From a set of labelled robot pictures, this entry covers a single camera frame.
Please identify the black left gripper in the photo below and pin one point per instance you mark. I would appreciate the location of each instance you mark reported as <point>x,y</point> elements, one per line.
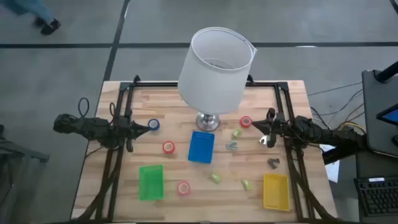
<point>129,132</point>

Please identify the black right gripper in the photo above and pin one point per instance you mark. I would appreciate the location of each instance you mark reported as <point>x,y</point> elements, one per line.
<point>275,127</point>

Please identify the white staple remover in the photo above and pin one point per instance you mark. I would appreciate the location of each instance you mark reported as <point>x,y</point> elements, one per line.
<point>263,139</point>

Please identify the red tape roll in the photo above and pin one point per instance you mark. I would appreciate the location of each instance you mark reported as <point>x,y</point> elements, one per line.
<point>164,149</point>
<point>241,124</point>

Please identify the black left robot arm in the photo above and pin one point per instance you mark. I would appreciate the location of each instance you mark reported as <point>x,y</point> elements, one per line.
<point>90,127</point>

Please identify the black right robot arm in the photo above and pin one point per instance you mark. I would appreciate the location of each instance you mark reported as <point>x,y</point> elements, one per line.
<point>326,133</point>

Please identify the blue tape roll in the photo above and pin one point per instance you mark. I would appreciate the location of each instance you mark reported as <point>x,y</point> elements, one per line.
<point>149,127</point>

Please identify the pink tape roll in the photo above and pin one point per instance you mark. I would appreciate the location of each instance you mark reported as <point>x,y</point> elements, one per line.
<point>179,190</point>

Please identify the green plastic basket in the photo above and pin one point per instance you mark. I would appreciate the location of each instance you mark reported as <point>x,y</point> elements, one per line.
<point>151,183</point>

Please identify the blue plastic basket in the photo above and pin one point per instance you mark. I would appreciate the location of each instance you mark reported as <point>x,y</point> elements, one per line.
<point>201,149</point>

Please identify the yellow plastic basket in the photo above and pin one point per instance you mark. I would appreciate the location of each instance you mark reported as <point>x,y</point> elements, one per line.
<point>276,193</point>

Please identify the white shade table lamp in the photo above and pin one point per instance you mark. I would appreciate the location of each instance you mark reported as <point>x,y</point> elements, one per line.
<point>214,77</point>

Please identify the white paper sheet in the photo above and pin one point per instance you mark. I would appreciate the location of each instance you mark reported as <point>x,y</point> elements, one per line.
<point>332,169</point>

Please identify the black tablet blue screen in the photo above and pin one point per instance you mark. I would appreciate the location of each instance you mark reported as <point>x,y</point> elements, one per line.
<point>390,116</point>

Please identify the black keyboard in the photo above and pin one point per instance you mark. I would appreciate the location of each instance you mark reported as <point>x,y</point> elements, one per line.
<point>377,196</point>

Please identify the black aluminium table frame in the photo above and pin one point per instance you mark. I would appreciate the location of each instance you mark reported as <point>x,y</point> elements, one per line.
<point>155,84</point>

